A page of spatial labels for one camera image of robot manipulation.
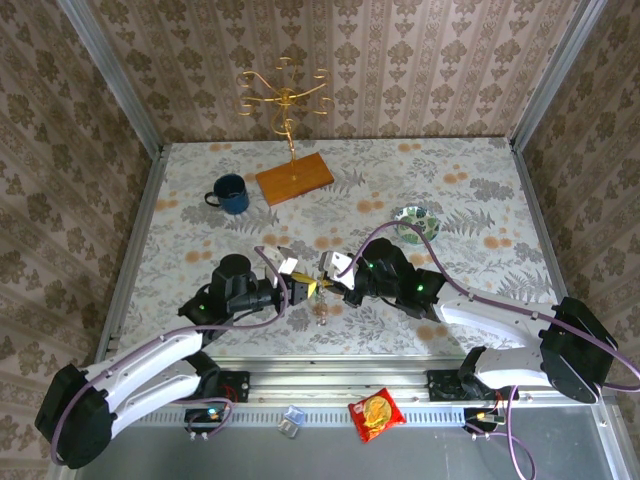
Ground green leaf pattern bowl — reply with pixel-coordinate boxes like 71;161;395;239
393;203;442;247

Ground dark blue enamel mug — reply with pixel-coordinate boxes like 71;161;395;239
203;173;251;216

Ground floral table cover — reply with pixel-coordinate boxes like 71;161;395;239
107;138;574;359

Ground red snack packet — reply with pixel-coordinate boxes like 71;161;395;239
347;387;407;444

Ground small black controller board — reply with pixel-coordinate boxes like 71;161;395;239
184;405;234;442
462;405;504;442

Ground small clear plastic box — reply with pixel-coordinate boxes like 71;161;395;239
277;405;306;439

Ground grey metal panel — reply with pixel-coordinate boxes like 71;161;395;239
74;405;619;480

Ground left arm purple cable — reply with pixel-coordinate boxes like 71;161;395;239
49;244;291;464

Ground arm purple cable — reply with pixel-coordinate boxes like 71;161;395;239
337;221;640;480
49;244;291;464

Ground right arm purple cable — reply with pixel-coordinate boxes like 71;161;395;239
337;221;640;480

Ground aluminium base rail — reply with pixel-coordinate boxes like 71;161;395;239
149;355;551;407

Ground gold wire stand wooden base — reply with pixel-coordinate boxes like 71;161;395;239
234;56;336;208

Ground aluminium table side rail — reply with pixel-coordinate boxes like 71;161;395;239
508;139;576;306
93;144;169;362

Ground slotted metal cable duct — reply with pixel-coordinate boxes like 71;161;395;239
134;403;506;427

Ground aluminium frame post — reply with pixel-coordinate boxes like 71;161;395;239
509;0;609;151
55;0;166;157

